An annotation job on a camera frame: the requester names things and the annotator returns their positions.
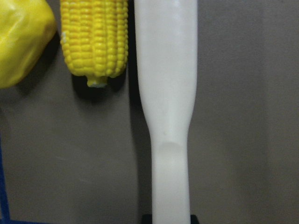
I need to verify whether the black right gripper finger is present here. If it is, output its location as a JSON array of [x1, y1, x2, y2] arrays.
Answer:
[[141, 214, 152, 224]]

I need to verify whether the beige hand brush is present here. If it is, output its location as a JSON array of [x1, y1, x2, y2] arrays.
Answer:
[[134, 0, 198, 224]]

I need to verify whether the yellow toy corn cob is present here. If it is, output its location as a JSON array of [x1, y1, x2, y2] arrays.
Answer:
[[60, 0, 128, 88]]

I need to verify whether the yellow toy potato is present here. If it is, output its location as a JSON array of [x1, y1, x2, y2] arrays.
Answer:
[[0, 0, 57, 89]]

